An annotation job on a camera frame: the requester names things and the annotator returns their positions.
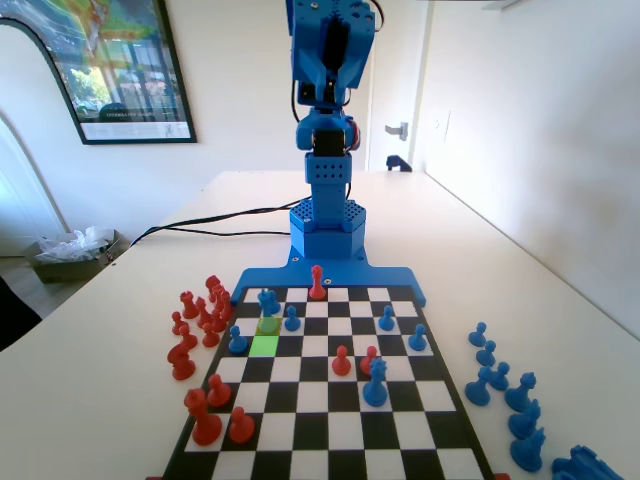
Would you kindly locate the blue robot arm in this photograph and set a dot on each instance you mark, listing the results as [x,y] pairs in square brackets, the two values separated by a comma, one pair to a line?
[330,185]

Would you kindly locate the cardboard box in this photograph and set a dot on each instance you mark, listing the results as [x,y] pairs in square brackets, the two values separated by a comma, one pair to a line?
[65,270]

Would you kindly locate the black framed poster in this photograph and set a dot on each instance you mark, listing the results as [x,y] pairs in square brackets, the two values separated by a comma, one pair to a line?
[135,65]

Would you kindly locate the red chess piece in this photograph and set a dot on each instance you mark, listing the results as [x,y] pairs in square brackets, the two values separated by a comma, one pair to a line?
[226,304]
[218,321]
[218,294]

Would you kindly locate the clear plastic bag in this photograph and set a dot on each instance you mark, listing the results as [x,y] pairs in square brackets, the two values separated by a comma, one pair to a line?
[70,245]

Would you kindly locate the large blue piece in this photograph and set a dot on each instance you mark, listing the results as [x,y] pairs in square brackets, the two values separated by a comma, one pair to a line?
[375,387]

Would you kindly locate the blue plastic part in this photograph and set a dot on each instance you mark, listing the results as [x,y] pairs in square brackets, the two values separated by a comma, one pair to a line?
[585,467]

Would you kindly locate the large red piece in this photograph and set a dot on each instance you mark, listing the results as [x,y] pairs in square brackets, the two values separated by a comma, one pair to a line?
[205,422]

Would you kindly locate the blue table clamp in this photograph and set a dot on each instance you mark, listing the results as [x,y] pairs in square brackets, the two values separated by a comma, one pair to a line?
[397,164]

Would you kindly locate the blue chess pawn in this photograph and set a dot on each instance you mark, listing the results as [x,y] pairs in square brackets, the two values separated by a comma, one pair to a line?
[386,320]
[416,339]
[291,322]
[486,355]
[499,377]
[479,387]
[477,336]
[237,341]

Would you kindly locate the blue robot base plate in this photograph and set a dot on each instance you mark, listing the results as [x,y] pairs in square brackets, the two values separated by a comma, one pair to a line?
[375,278]

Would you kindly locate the black white chessboard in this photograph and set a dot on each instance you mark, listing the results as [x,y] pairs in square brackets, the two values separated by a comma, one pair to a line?
[320,400]

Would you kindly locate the blue chess king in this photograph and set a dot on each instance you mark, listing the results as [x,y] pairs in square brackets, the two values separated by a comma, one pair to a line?
[268,302]

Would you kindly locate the red chess pawn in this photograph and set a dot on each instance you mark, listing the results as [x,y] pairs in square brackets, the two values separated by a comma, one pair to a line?
[176,325]
[210,337]
[218,392]
[341,362]
[241,427]
[369,356]
[187,339]

